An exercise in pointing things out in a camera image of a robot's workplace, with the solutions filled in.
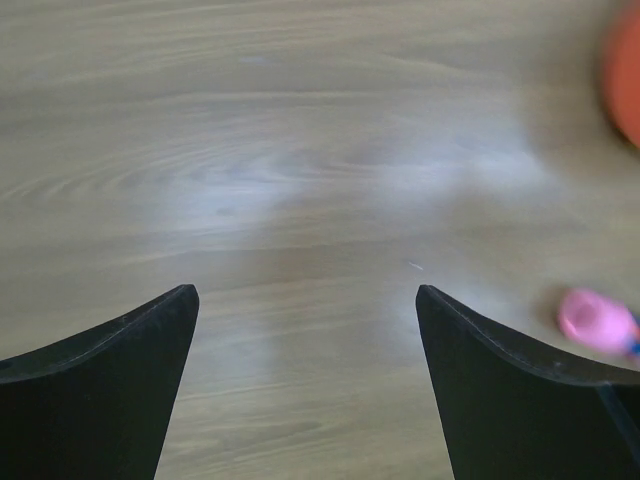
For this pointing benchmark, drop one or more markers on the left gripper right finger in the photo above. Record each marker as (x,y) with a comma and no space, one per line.
(513,407)

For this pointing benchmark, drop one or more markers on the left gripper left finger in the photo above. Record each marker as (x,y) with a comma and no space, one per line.
(97,405)

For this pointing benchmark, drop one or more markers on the pink capped clear pencil tube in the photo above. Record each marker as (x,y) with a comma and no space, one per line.
(599,323)

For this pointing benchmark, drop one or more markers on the orange round organizer container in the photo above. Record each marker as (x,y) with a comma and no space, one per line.
(619,73)

